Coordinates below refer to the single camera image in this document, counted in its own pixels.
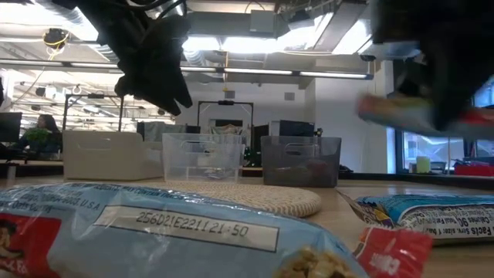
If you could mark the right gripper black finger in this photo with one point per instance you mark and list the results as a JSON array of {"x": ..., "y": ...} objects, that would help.
[
  {"x": 455, "y": 85},
  {"x": 411, "y": 79}
]

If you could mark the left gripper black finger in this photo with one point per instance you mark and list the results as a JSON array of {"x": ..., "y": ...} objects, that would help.
[
  {"x": 152, "y": 94},
  {"x": 179, "y": 90}
]

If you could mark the red and white granola bar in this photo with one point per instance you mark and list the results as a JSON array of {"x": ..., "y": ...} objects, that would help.
[{"x": 397, "y": 114}]

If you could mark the blue granola bar nutrition print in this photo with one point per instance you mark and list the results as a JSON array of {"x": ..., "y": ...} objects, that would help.
[{"x": 436, "y": 216}]

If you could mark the large light-blue granola bar wrapper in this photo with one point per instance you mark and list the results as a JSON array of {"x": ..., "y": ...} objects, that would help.
[{"x": 185, "y": 228}]

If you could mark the red-ended granola bar wrapper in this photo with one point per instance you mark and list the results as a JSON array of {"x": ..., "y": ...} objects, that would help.
[{"x": 391, "y": 253}]

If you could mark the grey covered equipment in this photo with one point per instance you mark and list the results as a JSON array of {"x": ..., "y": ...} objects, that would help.
[{"x": 154, "y": 130}]

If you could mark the clear plastic bin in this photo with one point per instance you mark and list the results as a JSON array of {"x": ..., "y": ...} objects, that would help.
[{"x": 200, "y": 154}]

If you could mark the large glass window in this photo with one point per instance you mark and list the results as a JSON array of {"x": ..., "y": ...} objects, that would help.
[{"x": 432, "y": 152}]

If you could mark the white plastic bin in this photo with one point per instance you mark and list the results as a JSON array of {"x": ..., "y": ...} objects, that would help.
[{"x": 100, "y": 154}]

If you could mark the long linear ceiling light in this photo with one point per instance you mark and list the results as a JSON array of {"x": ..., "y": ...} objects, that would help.
[{"x": 258, "y": 71}]

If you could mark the light green cup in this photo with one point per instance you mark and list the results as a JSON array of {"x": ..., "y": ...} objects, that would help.
[{"x": 423, "y": 164}]

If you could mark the red box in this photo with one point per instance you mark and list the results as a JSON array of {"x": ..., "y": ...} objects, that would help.
[{"x": 474, "y": 170}]

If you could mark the grey ceiling box unit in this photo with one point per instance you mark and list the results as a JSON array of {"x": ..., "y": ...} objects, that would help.
[{"x": 262, "y": 21}]

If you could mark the person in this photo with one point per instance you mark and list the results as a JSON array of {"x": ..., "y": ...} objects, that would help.
[{"x": 47, "y": 123}]

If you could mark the green potted plant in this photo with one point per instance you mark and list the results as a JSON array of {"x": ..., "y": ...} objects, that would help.
[{"x": 38, "y": 137}]

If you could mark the black background screen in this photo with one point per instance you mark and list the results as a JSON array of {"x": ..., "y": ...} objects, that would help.
[{"x": 297, "y": 127}]

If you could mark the round woven beige mat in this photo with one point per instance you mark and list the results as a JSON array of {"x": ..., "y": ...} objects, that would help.
[{"x": 262, "y": 197}]

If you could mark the grey translucent plastic bin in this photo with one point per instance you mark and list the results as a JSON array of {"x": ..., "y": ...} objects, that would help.
[{"x": 301, "y": 158}]

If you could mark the black computer monitor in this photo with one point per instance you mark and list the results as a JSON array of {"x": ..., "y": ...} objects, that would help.
[{"x": 9, "y": 126}]

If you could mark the narrow black metal frame rig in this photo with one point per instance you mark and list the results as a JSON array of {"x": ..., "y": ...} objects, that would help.
[{"x": 225, "y": 102}]

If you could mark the small grey wall vent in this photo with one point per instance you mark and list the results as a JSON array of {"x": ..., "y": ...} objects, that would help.
[
  {"x": 229, "y": 94},
  {"x": 289, "y": 96}
]

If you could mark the wide black metal frame rig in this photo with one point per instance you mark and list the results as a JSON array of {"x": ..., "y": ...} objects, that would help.
[{"x": 65, "y": 112}]

